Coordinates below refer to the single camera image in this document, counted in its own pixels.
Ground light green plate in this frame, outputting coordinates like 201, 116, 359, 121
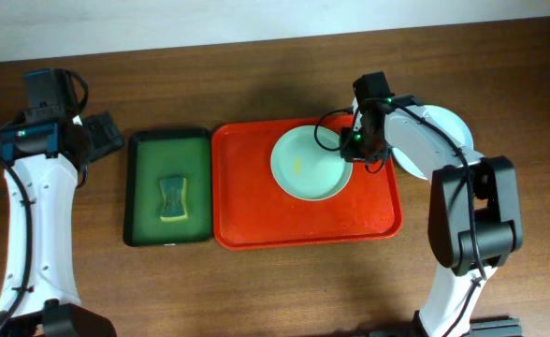
270, 125, 353, 201

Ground light blue plate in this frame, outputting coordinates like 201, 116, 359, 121
385, 105, 475, 181

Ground green and yellow sponge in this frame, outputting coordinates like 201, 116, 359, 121
160, 176, 188, 222

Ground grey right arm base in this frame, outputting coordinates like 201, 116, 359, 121
467, 318, 523, 337

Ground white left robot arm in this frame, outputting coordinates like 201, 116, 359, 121
0, 112, 124, 336

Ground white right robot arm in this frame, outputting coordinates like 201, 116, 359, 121
350, 95, 524, 336

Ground green tray with black rim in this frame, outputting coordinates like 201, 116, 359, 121
123, 128, 213, 246

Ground red plastic tray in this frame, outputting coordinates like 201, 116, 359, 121
211, 117, 403, 250

